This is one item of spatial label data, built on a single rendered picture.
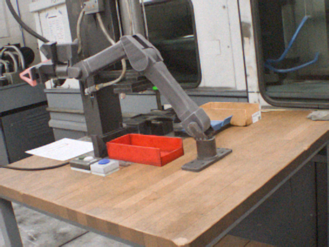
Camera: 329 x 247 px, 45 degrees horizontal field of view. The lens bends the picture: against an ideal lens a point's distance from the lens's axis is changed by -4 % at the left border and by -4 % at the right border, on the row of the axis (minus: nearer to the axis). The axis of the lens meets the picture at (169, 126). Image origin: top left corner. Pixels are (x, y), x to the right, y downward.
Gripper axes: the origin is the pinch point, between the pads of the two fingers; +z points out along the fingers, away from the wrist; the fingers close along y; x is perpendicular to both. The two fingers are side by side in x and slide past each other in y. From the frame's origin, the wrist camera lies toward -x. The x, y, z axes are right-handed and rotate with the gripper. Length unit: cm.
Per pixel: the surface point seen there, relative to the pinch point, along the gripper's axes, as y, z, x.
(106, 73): -24.1, -17.9, 9.6
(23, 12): -484, 449, 45
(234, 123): -34, -67, 34
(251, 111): -45, -73, 33
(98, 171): 22, -38, 26
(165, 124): -24, -42, 31
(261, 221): -60, -72, 104
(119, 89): -13.5, -29.5, 12.1
